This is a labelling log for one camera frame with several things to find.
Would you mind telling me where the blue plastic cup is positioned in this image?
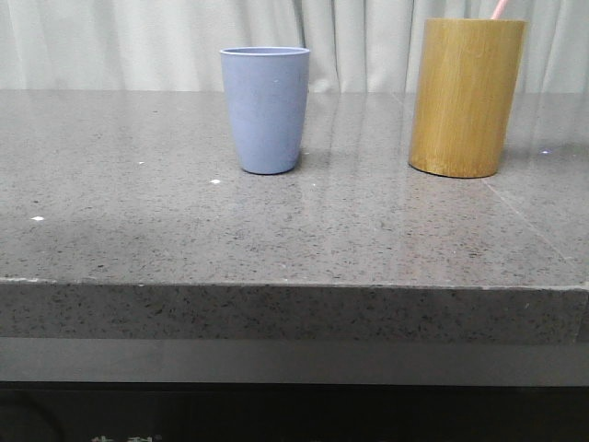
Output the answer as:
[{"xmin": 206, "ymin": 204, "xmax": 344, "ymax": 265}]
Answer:
[{"xmin": 220, "ymin": 46, "xmax": 310, "ymax": 175}]

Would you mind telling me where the pink chopstick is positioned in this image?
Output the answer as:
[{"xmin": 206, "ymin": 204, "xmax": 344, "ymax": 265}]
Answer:
[{"xmin": 491, "ymin": 0, "xmax": 509, "ymax": 20}]

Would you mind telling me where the white pleated curtain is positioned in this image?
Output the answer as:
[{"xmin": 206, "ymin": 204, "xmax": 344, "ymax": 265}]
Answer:
[{"xmin": 0, "ymin": 0, "xmax": 589, "ymax": 96}]

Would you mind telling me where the bamboo cylindrical holder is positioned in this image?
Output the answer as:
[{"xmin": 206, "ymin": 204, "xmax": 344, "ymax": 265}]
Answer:
[{"xmin": 409, "ymin": 17, "xmax": 525, "ymax": 179}]

